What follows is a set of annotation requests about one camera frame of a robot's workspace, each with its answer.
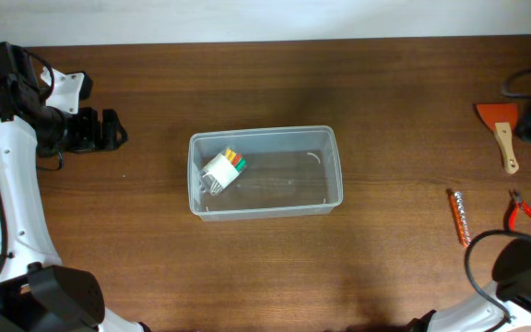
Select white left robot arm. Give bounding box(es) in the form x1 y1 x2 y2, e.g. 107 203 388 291
0 41 145 332

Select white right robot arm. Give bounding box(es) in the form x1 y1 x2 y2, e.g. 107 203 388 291
406 96 531 331

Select clear case of coloured bits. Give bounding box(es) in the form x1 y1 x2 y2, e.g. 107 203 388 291
200 147 247 196

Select clear plastic container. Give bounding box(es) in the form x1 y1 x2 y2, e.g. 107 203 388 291
187 125 343 221

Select red scraper with wooden handle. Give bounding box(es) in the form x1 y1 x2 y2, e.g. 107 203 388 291
475 103 519 174

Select orange socket rail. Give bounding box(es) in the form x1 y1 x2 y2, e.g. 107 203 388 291
446 189 472 248

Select red handled pliers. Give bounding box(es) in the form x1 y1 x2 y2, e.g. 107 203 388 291
503 189 531 237

